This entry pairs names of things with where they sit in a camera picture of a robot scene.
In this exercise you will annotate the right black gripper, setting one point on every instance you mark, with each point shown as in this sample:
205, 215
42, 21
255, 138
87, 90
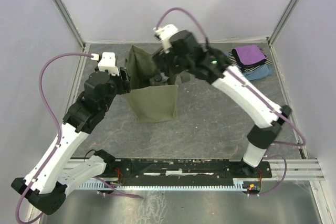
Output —
161, 59

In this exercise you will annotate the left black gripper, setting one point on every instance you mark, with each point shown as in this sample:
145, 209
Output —
124, 85

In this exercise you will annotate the clear bottle yellow label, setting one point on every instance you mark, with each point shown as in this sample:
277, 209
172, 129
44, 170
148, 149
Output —
158, 80

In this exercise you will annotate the olive green canvas bag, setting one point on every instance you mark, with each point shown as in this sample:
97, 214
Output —
151, 102

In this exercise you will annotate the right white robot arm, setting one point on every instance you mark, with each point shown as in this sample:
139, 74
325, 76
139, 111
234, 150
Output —
268, 117

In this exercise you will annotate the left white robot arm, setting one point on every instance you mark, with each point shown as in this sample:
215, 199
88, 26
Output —
47, 185

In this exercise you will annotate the striped folded cloth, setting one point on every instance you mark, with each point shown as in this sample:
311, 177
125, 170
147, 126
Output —
248, 68

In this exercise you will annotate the purple folded cloth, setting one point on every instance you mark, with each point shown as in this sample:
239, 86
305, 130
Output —
248, 55

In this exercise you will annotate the blue folded cloth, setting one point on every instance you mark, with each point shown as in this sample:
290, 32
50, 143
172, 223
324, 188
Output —
259, 73

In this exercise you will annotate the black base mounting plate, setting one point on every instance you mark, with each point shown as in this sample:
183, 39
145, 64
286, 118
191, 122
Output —
173, 181

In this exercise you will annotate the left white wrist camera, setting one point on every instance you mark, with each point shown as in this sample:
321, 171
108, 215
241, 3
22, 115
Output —
107, 62

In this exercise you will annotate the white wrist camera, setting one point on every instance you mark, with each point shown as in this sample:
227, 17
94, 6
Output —
164, 34
107, 62

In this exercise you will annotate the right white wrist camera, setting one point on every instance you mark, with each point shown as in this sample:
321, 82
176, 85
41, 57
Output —
164, 34

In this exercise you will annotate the aluminium frame rail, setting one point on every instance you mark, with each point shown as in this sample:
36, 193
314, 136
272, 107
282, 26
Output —
274, 169

